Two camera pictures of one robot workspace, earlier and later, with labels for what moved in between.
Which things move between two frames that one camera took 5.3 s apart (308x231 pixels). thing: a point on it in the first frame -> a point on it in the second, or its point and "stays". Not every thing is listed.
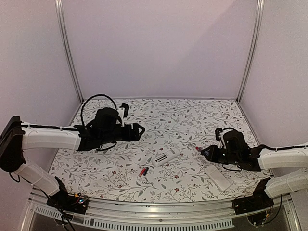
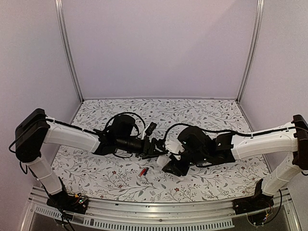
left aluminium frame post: x=59 y=7 stays
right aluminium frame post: x=260 y=10 stays
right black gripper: x=212 y=156 -> x=175 y=168
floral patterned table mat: x=166 y=163 stays
